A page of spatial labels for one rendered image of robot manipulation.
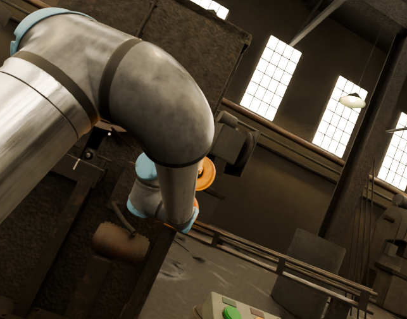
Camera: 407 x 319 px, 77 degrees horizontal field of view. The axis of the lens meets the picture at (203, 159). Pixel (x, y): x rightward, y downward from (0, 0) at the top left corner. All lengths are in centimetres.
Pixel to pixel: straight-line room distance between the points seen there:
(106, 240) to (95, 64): 88
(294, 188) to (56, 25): 832
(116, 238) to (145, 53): 90
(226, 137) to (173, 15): 413
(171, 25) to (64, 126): 132
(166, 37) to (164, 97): 126
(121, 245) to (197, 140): 84
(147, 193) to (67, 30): 58
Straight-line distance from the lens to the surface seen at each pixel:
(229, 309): 64
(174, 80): 32
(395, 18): 632
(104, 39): 35
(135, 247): 114
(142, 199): 85
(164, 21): 161
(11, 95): 32
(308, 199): 880
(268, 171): 810
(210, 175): 108
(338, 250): 338
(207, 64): 154
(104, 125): 128
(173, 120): 32
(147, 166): 81
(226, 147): 552
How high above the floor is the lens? 82
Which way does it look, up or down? 6 degrees up
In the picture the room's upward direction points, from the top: 25 degrees clockwise
